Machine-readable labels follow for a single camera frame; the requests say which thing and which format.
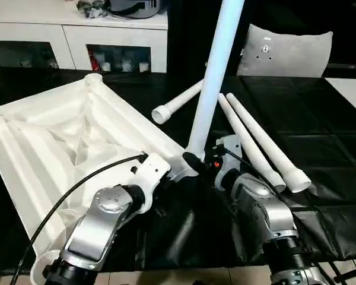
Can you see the white plastic table leg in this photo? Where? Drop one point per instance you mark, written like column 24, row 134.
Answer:
column 270, row 142
column 216, row 65
column 178, row 104
column 249, row 142

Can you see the grey bag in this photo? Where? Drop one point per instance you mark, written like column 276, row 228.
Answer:
column 139, row 7

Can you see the tangled small items pile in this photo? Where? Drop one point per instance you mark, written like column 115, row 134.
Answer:
column 94, row 8

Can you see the black work mat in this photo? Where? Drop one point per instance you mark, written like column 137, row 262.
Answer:
column 225, row 237

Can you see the white cabinet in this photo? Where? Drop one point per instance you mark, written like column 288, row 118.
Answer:
column 71, row 38

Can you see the white plastic table top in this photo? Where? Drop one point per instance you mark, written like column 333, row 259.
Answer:
column 53, row 148

